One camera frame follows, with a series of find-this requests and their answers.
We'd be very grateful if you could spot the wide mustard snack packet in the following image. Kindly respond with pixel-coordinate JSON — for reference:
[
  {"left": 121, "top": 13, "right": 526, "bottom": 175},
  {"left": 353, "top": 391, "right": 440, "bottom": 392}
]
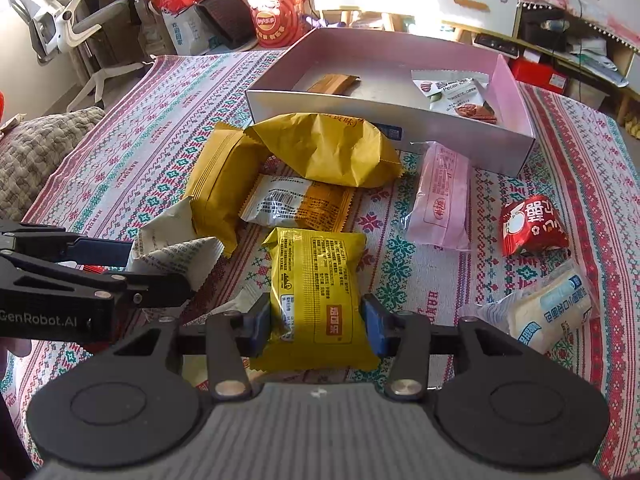
[{"left": 242, "top": 111, "right": 405, "bottom": 190}]

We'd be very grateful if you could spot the white and orange snack packet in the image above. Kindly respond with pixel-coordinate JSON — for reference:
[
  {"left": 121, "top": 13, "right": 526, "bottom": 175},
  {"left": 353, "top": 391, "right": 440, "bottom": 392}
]
[{"left": 239, "top": 174, "right": 356, "bottom": 233}]

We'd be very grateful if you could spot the pink cardboard box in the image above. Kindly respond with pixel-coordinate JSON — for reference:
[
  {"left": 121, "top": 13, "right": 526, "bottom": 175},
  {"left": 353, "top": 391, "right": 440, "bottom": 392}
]
[{"left": 245, "top": 27, "right": 537, "bottom": 177}]

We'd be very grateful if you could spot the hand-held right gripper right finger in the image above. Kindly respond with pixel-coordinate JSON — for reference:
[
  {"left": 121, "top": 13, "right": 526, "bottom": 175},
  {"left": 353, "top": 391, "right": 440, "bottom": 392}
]
[{"left": 361, "top": 294, "right": 537, "bottom": 402}]

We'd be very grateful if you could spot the patterned woven mat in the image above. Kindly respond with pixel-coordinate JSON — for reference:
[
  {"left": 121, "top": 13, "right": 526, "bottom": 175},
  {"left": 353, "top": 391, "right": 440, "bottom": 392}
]
[{"left": 0, "top": 50, "right": 640, "bottom": 480}]

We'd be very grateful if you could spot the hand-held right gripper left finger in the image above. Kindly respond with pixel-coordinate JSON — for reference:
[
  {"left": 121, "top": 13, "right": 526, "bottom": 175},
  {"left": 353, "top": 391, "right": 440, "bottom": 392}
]
[{"left": 112, "top": 292, "right": 274, "bottom": 402}]

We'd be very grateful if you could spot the white grey office chair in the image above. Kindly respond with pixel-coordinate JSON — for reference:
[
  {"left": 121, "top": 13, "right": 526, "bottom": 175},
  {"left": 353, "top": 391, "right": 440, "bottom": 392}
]
[{"left": 5, "top": 0, "right": 146, "bottom": 111}]

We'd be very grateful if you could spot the dark brown basket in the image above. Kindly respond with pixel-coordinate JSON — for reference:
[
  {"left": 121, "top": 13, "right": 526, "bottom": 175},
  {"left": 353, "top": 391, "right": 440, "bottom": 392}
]
[{"left": 194, "top": 0, "right": 257, "bottom": 48}]

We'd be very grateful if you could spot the tall mustard snack packet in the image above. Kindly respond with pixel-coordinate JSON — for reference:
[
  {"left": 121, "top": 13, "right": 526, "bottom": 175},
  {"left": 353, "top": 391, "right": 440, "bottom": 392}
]
[{"left": 182, "top": 122, "right": 271, "bottom": 259}]

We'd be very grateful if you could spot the red snack packet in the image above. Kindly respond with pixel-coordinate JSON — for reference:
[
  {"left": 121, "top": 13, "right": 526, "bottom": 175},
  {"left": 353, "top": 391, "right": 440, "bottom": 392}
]
[{"left": 500, "top": 194, "right": 571, "bottom": 257}]

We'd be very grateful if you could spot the white drawer cabinet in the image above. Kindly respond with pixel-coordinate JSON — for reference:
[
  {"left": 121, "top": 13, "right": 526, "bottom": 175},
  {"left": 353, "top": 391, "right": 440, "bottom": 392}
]
[{"left": 307, "top": 0, "right": 523, "bottom": 41}]

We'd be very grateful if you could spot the white shopping bag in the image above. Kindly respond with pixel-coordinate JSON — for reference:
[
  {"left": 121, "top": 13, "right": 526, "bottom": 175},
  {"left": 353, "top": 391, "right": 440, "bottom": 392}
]
[{"left": 160, "top": 5, "right": 226, "bottom": 56}]

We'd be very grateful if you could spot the pink biscuit packet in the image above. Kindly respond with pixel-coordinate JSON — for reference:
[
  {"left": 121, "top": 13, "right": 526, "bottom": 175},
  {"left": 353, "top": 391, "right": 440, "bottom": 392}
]
[{"left": 402, "top": 141, "right": 473, "bottom": 252}]

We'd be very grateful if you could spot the brown snack packet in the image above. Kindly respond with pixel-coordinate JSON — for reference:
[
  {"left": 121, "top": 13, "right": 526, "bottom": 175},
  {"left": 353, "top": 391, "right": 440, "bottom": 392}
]
[{"left": 306, "top": 74, "right": 361, "bottom": 97}]

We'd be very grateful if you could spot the pile of papers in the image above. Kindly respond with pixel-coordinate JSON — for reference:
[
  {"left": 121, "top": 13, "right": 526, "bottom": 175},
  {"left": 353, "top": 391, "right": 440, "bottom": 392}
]
[{"left": 570, "top": 35, "right": 631, "bottom": 86}]

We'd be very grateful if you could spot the black flat device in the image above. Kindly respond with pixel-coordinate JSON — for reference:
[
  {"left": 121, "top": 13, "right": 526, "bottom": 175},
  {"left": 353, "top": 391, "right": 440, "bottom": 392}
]
[{"left": 474, "top": 32, "right": 521, "bottom": 58}]

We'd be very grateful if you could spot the red box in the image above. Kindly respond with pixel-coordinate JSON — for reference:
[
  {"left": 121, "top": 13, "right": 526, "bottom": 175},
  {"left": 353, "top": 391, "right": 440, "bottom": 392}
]
[{"left": 510, "top": 57, "right": 568, "bottom": 93}]

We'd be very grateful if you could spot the clear blue bread packet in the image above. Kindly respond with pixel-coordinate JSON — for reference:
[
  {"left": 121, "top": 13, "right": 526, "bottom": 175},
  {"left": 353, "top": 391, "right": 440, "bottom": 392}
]
[{"left": 457, "top": 260, "right": 601, "bottom": 356}]

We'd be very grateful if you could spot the red bucket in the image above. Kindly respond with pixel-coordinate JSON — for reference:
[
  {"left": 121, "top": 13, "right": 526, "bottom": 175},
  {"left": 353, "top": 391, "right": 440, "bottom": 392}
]
[{"left": 242, "top": 0, "right": 306, "bottom": 51}]

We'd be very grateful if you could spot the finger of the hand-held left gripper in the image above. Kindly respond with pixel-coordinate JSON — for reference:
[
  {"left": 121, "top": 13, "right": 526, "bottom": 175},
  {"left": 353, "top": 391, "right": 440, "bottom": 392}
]
[
  {"left": 0, "top": 219, "right": 137, "bottom": 267},
  {"left": 0, "top": 250, "right": 197, "bottom": 311}
]

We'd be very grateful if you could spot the bright yellow snack packet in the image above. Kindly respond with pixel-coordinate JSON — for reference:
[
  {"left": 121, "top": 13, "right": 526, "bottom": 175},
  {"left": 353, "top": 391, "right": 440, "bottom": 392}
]
[{"left": 250, "top": 227, "right": 378, "bottom": 373}]

